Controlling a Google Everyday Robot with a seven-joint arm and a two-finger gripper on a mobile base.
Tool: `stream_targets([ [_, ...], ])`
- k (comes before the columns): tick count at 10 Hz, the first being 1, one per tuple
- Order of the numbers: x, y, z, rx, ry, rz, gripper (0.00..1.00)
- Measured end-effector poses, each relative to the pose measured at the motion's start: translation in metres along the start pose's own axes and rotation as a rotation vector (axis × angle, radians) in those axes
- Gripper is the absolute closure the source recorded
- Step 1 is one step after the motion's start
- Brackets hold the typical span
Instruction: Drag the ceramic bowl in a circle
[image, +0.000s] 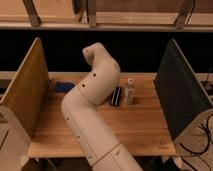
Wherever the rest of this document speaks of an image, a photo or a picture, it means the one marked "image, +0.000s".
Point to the left wooden divider panel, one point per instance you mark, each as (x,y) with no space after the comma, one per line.
(22,102)

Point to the blue sponge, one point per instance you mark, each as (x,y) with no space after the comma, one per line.
(63,87)

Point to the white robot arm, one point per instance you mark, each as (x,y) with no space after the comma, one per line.
(99,144)

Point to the small clear bottle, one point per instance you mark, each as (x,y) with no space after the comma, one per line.
(129,90)

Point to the right dark divider panel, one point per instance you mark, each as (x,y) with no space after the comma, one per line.
(184,101)

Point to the wooden upper shelf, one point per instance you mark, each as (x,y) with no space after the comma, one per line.
(119,15)

